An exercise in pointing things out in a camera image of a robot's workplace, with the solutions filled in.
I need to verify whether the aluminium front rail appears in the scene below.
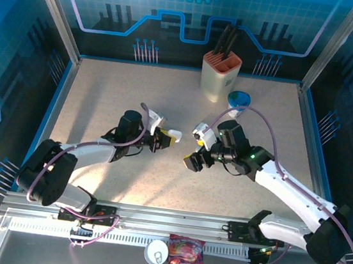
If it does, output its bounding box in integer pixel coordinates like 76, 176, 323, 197
0, 188, 345, 256

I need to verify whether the white pull-tab can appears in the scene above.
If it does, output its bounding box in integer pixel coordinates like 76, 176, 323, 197
142, 237, 171, 264

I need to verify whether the aluminium side rail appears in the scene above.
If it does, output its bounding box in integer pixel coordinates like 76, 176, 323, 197
22, 54, 83, 197
282, 85, 345, 229

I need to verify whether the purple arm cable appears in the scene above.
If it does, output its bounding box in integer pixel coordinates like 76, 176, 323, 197
20, 89, 152, 255
188, 102, 353, 264

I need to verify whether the purple Fox's candy bag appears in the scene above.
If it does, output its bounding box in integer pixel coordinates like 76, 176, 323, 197
165, 233, 212, 264

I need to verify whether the white earbud charging case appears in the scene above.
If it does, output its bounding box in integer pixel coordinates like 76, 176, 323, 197
166, 128, 184, 144

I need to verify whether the white cup blue lid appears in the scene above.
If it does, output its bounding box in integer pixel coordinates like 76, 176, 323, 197
225, 89, 253, 121

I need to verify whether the black handled knife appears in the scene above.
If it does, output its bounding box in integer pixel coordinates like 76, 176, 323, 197
224, 31, 240, 63
212, 22, 231, 57
219, 24, 239, 62

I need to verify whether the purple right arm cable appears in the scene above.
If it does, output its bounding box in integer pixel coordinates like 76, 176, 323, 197
188, 102, 353, 264

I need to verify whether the aluminium frame post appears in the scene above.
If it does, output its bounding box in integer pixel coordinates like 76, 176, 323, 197
299, 0, 353, 97
15, 0, 90, 65

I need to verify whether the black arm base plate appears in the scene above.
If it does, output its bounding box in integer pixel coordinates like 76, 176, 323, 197
57, 199, 120, 228
226, 220, 281, 248

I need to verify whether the white slotted cable duct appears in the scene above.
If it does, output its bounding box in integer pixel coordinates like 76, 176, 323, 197
8, 217, 252, 261

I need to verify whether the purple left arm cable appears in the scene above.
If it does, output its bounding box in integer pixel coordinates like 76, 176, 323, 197
20, 89, 152, 255

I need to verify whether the beige knife block orange top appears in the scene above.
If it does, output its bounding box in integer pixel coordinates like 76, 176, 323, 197
198, 49, 244, 107

